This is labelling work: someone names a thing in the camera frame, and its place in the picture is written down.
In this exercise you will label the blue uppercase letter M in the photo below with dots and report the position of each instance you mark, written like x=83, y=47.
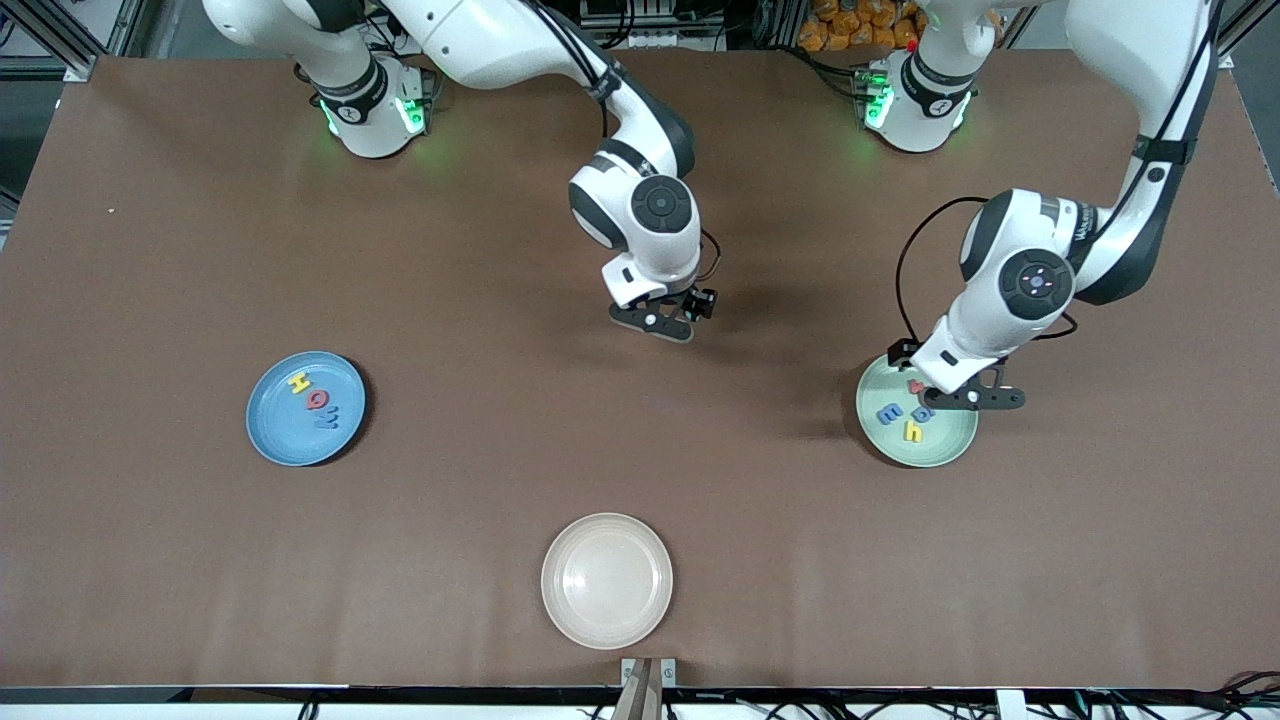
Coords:
x=328, y=421

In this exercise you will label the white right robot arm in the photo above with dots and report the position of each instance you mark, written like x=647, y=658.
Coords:
x=480, y=35

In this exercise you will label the blue plate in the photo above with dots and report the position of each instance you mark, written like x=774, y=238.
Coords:
x=290, y=440

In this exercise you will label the blue lowercase letter m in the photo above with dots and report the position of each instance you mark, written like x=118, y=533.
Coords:
x=889, y=413

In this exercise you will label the yellow uppercase letter H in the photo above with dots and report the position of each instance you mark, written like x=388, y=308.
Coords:
x=298, y=384

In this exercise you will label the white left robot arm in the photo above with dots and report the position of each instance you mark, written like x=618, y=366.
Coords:
x=1140, y=60

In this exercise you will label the metal table edge bracket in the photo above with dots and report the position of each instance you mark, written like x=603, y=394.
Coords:
x=628, y=670

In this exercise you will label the yellow lowercase letter h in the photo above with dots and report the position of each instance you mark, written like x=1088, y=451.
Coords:
x=913, y=433

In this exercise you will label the blue lowercase letter g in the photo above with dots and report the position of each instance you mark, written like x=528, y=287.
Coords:
x=926, y=415

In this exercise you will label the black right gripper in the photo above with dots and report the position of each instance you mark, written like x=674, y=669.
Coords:
x=696, y=301

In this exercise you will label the green plate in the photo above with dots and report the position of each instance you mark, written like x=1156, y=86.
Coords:
x=950, y=440

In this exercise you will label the aluminium frame profile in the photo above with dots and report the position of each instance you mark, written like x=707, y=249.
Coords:
x=1250, y=30
x=110, y=35

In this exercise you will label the beige plate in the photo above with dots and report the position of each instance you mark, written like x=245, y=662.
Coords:
x=606, y=580

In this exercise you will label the orange fruit bag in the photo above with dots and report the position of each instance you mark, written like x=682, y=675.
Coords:
x=850, y=25

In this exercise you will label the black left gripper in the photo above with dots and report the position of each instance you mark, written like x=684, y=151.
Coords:
x=901, y=353

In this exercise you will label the red uppercase letter Q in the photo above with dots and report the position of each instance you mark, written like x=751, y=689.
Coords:
x=317, y=395

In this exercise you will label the beige pole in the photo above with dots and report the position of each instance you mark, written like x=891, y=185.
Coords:
x=640, y=700

